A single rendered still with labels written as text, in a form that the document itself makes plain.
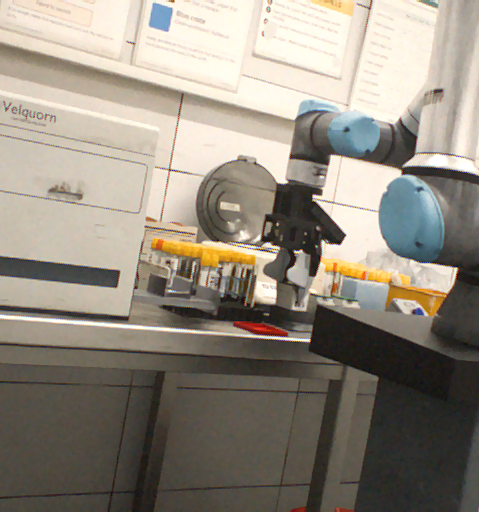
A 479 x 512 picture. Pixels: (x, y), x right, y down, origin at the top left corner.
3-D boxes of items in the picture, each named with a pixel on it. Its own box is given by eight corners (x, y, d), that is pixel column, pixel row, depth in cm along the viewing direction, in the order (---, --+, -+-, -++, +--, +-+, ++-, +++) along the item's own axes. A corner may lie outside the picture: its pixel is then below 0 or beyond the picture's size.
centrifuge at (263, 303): (240, 310, 184) (251, 249, 183) (182, 286, 210) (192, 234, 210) (339, 322, 195) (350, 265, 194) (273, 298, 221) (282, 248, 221)
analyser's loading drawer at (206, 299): (107, 304, 140) (113, 271, 140) (88, 296, 145) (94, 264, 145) (217, 315, 152) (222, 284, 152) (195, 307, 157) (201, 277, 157)
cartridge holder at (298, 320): (291, 331, 165) (295, 311, 165) (260, 320, 172) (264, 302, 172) (313, 332, 168) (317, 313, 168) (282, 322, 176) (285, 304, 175)
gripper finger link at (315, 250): (296, 277, 168) (298, 230, 169) (303, 278, 169) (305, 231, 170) (314, 275, 164) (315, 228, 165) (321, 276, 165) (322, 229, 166)
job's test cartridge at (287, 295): (288, 321, 167) (294, 286, 167) (272, 315, 171) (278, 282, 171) (304, 322, 170) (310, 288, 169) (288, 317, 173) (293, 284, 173)
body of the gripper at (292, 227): (258, 245, 168) (270, 180, 167) (293, 250, 173) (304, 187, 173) (285, 251, 162) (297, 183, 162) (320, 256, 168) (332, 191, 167)
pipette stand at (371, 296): (354, 332, 181) (363, 282, 181) (328, 324, 186) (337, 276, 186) (386, 334, 188) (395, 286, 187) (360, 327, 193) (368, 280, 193)
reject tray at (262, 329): (256, 334, 152) (257, 329, 152) (232, 325, 158) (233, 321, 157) (287, 337, 156) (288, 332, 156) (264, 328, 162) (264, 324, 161)
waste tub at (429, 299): (424, 342, 185) (433, 294, 185) (379, 329, 196) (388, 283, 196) (470, 347, 193) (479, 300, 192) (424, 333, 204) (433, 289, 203)
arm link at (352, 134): (402, 120, 157) (365, 120, 166) (348, 105, 151) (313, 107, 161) (393, 165, 157) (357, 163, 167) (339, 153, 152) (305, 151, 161)
